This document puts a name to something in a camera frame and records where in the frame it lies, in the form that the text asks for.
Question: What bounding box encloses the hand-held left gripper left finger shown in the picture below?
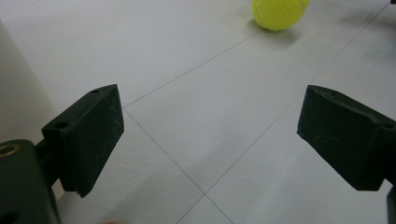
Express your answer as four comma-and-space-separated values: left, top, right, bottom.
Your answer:
35, 83, 125, 199

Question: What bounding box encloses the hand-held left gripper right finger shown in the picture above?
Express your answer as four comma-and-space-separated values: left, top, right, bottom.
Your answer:
296, 84, 396, 191

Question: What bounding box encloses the yellow tennis ball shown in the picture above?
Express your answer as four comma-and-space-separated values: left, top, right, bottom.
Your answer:
251, 0, 310, 32

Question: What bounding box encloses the white table cover sheet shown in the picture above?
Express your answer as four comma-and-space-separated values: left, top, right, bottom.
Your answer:
0, 0, 396, 224

